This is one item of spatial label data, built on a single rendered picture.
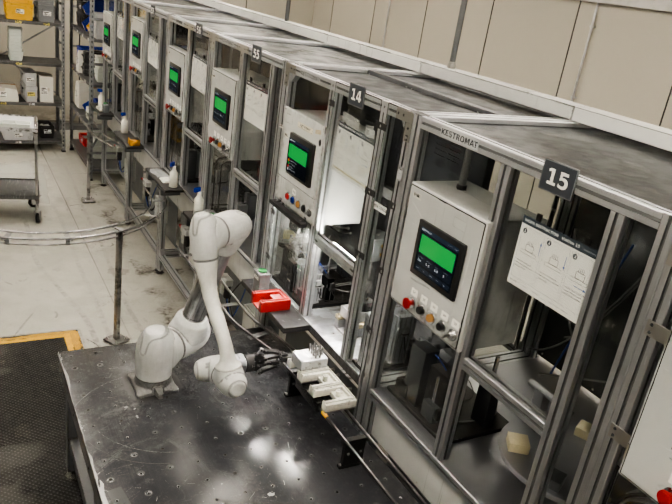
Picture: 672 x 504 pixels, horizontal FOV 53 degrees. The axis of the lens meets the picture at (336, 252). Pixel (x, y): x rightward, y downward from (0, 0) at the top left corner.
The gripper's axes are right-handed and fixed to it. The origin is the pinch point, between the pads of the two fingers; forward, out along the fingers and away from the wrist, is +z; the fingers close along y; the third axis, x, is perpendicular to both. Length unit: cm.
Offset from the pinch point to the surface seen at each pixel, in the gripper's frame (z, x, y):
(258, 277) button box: 7, 53, 13
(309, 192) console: 20, 35, 63
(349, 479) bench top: 2, -58, -20
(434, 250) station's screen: 17, -62, 75
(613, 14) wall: 380, 197, 162
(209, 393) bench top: -30.2, 10.4, -19.8
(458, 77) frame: 99, 44, 119
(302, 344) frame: 37, 52, -29
